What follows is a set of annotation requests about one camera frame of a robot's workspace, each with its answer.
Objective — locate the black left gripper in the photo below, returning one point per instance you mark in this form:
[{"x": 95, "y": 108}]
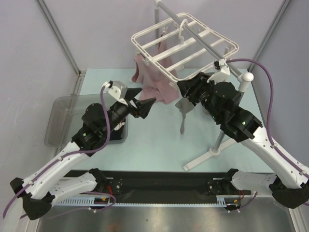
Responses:
[{"x": 144, "y": 106}]

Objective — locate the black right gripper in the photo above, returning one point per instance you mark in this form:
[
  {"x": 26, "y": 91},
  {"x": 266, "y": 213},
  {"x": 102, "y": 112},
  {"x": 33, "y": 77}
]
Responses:
[{"x": 192, "y": 89}]

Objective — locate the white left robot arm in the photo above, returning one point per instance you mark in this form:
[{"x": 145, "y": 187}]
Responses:
[{"x": 42, "y": 190}]

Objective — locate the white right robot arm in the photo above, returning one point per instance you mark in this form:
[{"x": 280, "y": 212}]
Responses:
[{"x": 289, "y": 183}]

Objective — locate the white clip drying hanger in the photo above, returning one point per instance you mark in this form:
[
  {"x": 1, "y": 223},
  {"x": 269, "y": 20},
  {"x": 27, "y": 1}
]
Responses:
[{"x": 175, "y": 53}]

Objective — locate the pink tank top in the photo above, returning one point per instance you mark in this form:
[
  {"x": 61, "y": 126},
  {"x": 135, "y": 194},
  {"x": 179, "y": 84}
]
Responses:
[{"x": 154, "y": 83}]

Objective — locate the grey metal clothes stand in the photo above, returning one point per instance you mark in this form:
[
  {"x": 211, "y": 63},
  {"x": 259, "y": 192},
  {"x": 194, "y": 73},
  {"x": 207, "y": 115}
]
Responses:
[{"x": 242, "y": 124}]

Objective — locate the navy santa sock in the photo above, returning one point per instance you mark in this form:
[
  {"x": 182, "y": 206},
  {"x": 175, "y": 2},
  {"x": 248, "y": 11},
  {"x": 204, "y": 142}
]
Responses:
[{"x": 119, "y": 134}]

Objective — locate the grey plastic bin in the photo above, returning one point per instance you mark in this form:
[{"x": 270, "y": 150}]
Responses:
[{"x": 66, "y": 118}]

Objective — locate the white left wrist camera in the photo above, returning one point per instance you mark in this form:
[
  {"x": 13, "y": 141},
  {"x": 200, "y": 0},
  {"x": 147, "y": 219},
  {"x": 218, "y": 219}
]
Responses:
[{"x": 117, "y": 90}]

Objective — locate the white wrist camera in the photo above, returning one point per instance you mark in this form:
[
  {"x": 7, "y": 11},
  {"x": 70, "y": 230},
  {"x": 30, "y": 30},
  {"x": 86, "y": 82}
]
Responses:
[
  {"x": 222, "y": 72},
  {"x": 117, "y": 90}
]

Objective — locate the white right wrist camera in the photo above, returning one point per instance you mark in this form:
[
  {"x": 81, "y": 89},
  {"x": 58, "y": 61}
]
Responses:
[{"x": 222, "y": 72}]

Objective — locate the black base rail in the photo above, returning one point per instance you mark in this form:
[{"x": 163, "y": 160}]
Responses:
[{"x": 166, "y": 187}]

